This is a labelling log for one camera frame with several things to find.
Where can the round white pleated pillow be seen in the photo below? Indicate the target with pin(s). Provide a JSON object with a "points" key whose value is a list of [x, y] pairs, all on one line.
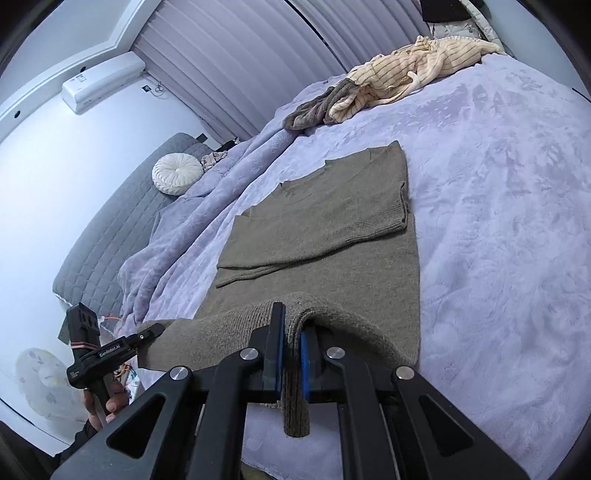
{"points": [[178, 174]]}

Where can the lavender plush blanket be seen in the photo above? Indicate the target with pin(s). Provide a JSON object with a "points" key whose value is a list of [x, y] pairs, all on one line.
{"points": [[485, 230]]}

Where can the grey quilted headboard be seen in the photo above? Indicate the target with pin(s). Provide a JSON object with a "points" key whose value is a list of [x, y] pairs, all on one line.
{"points": [[115, 230]]}

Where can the white air conditioner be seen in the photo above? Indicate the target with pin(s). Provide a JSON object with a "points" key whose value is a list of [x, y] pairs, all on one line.
{"points": [[99, 83]]}

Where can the person's left hand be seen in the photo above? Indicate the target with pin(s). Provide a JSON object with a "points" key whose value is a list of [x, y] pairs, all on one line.
{"points": [[113, 406]]}

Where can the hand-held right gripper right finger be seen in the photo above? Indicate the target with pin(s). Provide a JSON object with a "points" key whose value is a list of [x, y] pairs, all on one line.
{"points": [[304, 364]]}

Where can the black speckled cloth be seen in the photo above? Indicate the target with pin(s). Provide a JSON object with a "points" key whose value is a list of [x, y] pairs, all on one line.
{"points": [[443, 9]]}

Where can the brown fleece garment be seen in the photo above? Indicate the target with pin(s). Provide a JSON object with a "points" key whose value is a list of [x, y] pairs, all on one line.
{"points": [[314, 108]]}

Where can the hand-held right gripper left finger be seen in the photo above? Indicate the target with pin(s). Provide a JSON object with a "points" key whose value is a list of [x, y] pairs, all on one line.
{"points": [[278, 364]]}

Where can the cream striped garment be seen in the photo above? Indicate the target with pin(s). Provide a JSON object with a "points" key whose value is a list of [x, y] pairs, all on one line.
{"points": [[438, 60]]}

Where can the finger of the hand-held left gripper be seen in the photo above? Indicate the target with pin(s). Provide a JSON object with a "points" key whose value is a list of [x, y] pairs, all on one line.
{"points": [[150, 333]]}

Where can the small beige patterned cloth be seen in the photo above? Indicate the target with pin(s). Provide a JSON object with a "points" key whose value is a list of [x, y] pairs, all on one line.
{"points": [[212, 160]]}

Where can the white round floral fan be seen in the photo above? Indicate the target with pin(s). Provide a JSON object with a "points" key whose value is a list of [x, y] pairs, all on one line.
{"points": [[46, 383]]}

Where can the grey pleated curtain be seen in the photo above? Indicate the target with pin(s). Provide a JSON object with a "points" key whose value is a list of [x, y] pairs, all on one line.
{"points": [[369, 27], [240, 60]]}

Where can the olive brown knit sweater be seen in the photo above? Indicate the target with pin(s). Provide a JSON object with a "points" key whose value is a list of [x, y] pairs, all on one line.
{"points": [[346, 277]]}

